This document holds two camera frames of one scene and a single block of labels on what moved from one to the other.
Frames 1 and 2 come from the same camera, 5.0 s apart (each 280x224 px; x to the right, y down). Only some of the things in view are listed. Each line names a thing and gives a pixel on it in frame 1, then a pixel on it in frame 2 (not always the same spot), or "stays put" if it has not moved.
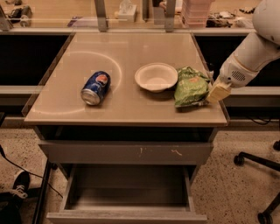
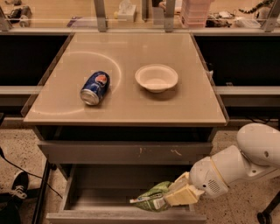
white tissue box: (126, 11) stays put
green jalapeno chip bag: (192, 87) → (154, 199)
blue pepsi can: (96, 86) stays put
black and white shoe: (20, 185) stays put
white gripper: (234, 73) → (205, 175)
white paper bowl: (156, 77) stays put
